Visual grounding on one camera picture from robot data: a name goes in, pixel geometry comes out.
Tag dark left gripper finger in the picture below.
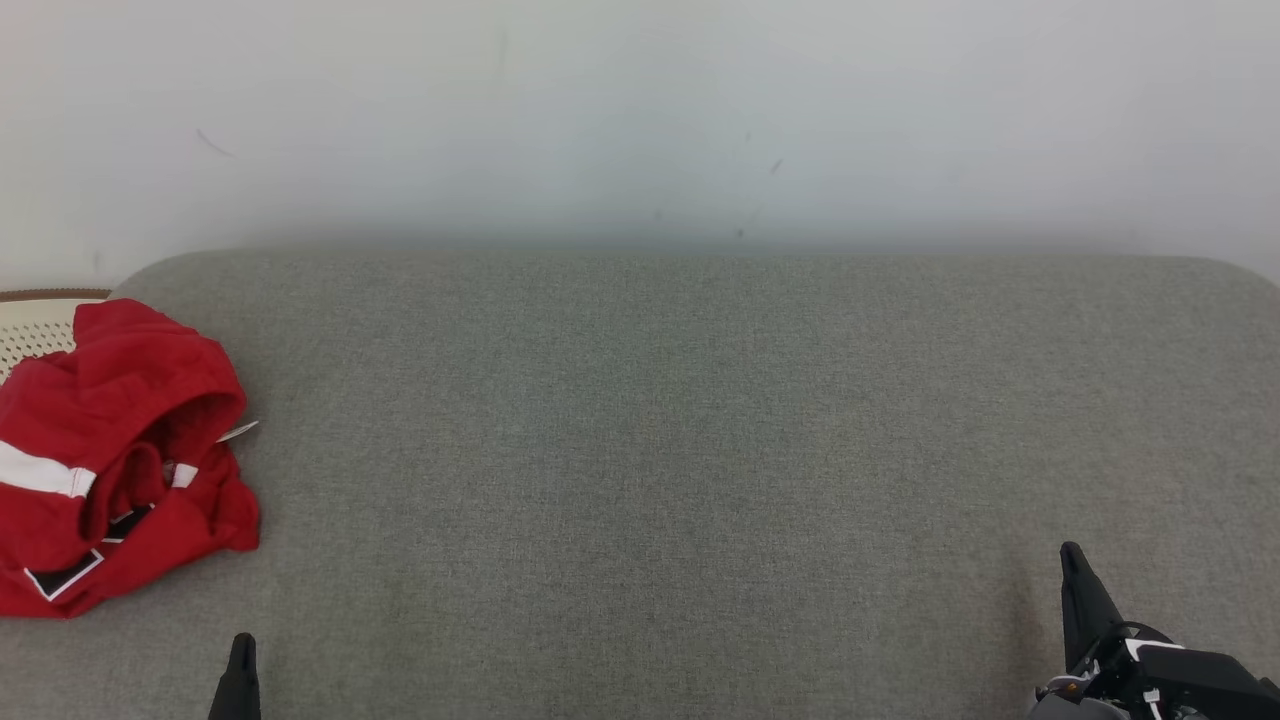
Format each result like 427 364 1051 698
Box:
208 633 263 720

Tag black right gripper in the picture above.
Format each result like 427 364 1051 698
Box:
1030 542 1151 720

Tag red number 23 jersey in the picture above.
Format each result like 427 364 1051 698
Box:
0 400 263 619

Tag red white-striped shorts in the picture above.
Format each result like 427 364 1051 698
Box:
0 298 248 573

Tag cream perforated laundry basket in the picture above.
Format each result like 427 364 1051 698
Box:
0 288 113 383

